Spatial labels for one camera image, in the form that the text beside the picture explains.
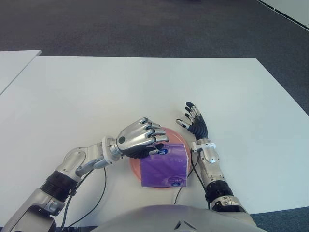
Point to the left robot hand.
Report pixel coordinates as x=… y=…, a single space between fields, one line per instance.
x=135 y=140

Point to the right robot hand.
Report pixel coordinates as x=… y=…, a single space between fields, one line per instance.
x=199 y=128

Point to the purple tissue paper pack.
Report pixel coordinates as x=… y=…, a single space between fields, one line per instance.
x=164 y=165

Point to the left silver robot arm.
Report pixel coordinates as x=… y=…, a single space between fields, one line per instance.
x=60 y=178

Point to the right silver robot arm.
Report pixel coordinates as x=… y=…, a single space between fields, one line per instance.
x=214 y=174

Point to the pink round plate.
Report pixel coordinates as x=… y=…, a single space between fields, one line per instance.
x=176 y=136

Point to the silver robot torso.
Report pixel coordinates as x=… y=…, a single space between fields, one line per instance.
x=173 y=220

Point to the white side table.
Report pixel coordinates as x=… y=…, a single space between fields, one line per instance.
x=14 y=65

